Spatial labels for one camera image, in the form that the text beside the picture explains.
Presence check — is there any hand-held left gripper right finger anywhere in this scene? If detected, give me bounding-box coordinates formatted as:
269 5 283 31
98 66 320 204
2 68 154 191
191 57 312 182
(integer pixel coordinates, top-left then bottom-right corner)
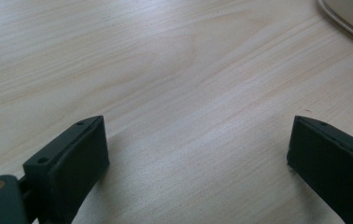
286 115 353 224

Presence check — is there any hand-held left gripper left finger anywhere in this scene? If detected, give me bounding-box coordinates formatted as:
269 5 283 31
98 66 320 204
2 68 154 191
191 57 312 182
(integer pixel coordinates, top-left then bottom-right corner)
22 115 110 224

